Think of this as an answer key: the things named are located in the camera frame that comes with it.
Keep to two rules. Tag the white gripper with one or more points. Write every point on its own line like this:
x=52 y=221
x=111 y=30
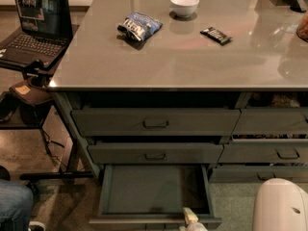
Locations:
x=191 y=216

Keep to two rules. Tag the grey drawer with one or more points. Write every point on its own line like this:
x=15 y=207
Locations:
x=256 y=174
x=155 y=153
x=152 y=198
x=155 y=121
x=257 y=121
x=265 y=151

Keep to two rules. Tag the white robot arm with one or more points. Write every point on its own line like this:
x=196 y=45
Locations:
x=275 y=205

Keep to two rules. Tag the white shoe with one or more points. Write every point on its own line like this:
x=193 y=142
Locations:
x=36 y=226

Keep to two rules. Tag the person leg in jeans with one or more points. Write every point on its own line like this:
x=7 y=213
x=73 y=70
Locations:
x=16 y=202

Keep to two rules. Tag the black candy bar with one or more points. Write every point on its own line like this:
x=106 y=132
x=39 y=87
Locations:
x=216 y=35

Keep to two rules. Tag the blue chip bag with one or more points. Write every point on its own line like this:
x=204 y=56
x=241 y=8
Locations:
x=139 y=26

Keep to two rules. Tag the black pouch with note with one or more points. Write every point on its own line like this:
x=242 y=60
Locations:
x=29 y=94

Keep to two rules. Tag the black laptop stand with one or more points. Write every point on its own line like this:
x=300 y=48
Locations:
x=32 y=117

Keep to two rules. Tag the white bowl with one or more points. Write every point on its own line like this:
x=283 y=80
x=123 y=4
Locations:
x=184 y=8

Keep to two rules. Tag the brown object at right edge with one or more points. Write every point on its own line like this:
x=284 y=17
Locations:
x=302 y=29

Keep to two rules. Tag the black laptop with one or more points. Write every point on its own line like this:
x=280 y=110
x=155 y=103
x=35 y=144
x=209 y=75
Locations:
x=46 y=32

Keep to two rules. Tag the grey cabinet frame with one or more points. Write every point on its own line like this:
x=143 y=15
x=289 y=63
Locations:
x=231 y=100

